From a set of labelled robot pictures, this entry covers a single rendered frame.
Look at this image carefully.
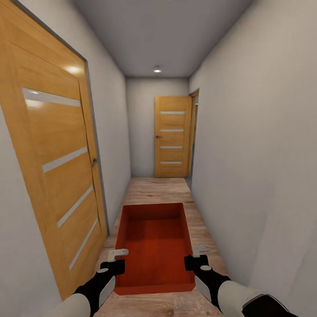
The storage box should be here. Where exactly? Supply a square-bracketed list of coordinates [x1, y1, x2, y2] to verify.
[113, 203, 196, 295]

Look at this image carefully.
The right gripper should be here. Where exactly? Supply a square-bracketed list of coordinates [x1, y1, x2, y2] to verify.
[184, 254, 209, 271]

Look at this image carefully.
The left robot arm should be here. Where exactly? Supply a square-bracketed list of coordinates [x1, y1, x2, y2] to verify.
[39, 249, 129, 317]

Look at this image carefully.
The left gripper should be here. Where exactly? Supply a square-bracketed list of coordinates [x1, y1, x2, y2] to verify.
[100, 259, 125, 275]

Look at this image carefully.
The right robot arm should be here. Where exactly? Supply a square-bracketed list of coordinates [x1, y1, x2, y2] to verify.
[184, 245, 298, 317]

